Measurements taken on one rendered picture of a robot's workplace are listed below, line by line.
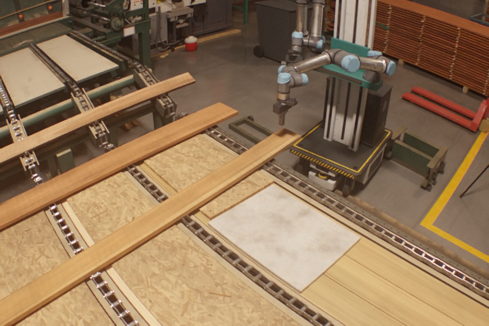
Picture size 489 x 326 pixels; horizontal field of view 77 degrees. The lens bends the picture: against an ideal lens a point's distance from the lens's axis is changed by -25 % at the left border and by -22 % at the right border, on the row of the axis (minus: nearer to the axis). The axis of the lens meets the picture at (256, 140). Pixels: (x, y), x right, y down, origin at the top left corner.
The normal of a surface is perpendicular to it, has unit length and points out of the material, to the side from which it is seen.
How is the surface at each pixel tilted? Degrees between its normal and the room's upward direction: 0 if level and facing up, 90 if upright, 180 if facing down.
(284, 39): 94
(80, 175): 0
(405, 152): 90
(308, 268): 0
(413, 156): 90
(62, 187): 0
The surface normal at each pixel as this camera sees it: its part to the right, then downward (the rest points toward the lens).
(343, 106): -0.61, 0.41
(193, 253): 0.03, -0.85
